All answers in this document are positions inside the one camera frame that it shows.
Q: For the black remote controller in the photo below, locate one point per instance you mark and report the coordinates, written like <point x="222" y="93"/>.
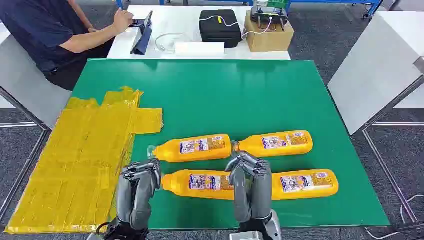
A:
<point x="268" y="14"/>

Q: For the brown cardboard box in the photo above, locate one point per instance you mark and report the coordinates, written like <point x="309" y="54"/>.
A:
<point x="268" y="41"/>

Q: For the white desk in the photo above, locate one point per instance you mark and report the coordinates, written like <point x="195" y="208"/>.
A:
<point x="185" y="20"/>

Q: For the green table mat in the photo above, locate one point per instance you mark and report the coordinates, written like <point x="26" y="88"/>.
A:
<point x="232" y="99"/>

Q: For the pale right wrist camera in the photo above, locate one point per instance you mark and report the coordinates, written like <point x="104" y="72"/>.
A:
<point x="245" y="236"/>

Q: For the white side table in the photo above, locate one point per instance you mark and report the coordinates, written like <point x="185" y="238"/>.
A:
<point x="374" y="76"/>
<point x="26" y="89"/>

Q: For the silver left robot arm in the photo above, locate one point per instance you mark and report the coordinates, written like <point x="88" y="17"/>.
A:
<point x="122" y="233"/>

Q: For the blue metal frame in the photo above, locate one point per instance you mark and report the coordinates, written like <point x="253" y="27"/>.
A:
<point x="331" y="1"/>

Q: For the black zip case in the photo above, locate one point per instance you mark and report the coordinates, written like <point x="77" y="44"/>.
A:
<point x="218" y="33"/>

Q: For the person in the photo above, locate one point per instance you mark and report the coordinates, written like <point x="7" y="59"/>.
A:
<point x="33" y="30"/>

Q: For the orange drink bottle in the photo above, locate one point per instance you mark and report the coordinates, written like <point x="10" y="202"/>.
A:
<point x="179" y="185"/>
<point x="331" y="185"/>
<point x="251" y="145"/>
<point x="172" y="150"/>

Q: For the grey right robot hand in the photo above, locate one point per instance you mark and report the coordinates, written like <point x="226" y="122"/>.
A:
<point x="255" y="188"/>

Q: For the yellow plastic sheet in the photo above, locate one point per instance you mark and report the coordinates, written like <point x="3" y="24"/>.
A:
<point x="66" y="165"/>

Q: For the green crate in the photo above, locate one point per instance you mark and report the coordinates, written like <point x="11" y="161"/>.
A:
<point x="277" y="3"/>

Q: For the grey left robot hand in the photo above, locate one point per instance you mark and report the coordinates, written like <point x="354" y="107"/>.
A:
<point x="137" y="192"/>

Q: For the flat white box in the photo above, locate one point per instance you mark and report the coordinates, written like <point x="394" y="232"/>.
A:
<point x="198" y="48"/>

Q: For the person's hand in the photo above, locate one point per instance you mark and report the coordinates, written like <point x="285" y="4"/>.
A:
<point x="122" y="20"/>

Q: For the dark blue tablet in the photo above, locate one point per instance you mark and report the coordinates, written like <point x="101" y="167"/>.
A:
<point x="143" y="38"/>

